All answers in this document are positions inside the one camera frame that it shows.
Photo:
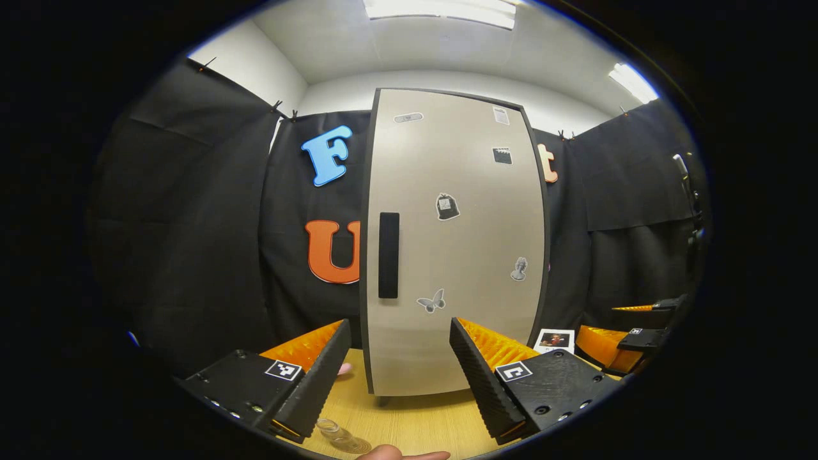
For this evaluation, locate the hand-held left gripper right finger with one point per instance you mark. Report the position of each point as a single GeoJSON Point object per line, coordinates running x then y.
{"type": "Point", "coordinates": [482, 383]}

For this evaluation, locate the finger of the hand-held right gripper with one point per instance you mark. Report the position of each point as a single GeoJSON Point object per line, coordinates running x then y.
{"type": "Point", "coordinates": [664, 305]}
{"type": "Point", "coordinates": [645, 340]}

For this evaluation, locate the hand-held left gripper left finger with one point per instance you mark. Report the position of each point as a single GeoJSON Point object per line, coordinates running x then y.
{"type": "Point", "coordinates": [316, 383]}

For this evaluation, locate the small clear glass bottle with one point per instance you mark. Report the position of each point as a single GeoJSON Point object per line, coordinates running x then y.
{"type": "Point", "coordinates": [332, 431]}

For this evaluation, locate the grey cabinet door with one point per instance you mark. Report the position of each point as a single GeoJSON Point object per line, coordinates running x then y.
{"type": "Point", "coordinates": [460, 287]}

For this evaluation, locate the dark grey cabinet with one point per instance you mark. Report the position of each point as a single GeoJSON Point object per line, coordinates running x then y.
{"type": "Point", "coordinates": [546, 230]}

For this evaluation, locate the pink plush toy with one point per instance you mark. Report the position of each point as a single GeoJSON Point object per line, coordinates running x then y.
{"type": "Point", "coordinates": [345, 368]}

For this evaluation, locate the long ceiling light strip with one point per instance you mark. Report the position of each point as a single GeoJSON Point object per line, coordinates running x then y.
{"type": "Point", "coordinates": [632, 83]}

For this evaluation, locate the black backdrop cloth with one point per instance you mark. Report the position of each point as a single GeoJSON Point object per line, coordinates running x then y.
{"type": "Point", "coordinates": [204, 223]}

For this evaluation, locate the wide ceiling light panel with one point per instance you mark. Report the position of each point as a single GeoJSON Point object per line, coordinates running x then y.
{"type": "Point", "coordinates": [441, 13]}

